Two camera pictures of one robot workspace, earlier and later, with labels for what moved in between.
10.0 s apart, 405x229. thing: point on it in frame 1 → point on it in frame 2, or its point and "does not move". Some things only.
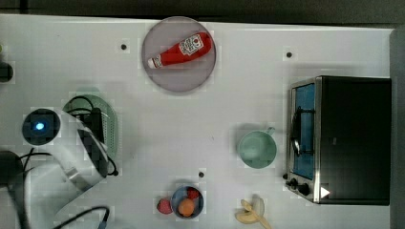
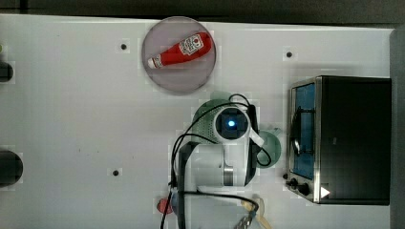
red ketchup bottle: (193, 45) does not move
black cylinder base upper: (6, 72) does not move
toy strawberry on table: (164, 206) does not move
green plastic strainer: (87, 103) → (202, 126)
